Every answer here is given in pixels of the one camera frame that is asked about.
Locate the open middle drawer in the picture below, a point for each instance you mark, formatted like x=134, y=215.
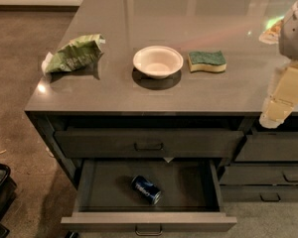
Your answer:
x=190, y=199

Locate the middle right drawer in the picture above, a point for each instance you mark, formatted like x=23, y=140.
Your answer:
x=260, y=175

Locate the top left drawer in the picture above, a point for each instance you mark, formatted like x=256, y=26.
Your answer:
x=147, y=143

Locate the black bin with bottles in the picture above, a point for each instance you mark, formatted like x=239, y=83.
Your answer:
x=7, y=190

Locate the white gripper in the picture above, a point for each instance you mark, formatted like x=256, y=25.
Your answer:
x=295, y=37

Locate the white bowl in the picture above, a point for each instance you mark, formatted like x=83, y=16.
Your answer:
x=158, y=62

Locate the top right drawer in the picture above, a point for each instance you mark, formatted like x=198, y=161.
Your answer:
x=269, y=146

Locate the green yellow sponge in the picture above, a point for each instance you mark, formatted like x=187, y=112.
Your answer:
x=209, y=62

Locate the blue pepsi can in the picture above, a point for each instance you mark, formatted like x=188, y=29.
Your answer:
x=147, y=189

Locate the green chip bag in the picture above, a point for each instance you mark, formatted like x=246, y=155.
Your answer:
x=76, y=54

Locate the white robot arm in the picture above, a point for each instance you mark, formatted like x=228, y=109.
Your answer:
x=288, y=45

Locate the dark grey counter cabinet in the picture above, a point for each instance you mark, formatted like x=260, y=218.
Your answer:
x=116, y=95

